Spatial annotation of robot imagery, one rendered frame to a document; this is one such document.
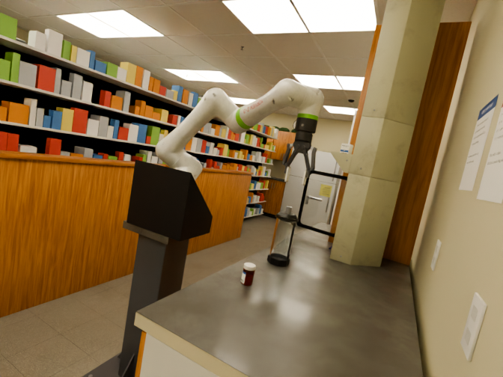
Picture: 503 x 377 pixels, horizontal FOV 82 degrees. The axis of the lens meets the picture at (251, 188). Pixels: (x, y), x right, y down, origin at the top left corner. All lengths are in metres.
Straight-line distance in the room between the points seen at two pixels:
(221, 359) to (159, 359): 0.19
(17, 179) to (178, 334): 1.85
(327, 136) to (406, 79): 5.77
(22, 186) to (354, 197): 2.11
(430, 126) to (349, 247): 0.85
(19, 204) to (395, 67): 2.43
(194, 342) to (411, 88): 1.49
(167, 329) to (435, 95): 1.80
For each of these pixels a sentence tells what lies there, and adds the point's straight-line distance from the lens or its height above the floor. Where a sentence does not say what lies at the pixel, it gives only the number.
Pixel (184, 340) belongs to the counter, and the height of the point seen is 0.94.
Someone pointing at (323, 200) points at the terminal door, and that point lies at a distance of 1.96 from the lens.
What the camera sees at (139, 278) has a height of 0.63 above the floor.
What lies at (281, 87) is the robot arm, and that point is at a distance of 1.23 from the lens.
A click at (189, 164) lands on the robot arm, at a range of 1.69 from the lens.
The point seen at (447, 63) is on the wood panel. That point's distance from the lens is 2.08.
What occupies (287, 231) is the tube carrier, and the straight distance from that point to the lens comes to 1.31.
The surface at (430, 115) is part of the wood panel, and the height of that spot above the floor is 1.82.
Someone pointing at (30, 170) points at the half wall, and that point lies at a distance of 2.46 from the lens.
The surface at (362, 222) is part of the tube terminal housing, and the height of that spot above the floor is 1.17.
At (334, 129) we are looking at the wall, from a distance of 7.40.
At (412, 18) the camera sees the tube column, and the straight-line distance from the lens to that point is 1.79.
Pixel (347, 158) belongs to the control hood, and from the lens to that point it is 1.61.
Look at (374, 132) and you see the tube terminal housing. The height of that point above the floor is 1.64.
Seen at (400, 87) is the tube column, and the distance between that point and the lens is 1.69.
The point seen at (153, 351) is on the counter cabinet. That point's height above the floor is 0.86.
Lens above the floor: 1.40
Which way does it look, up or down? 6 degrees down
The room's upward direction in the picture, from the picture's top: 11 degrees clockwise
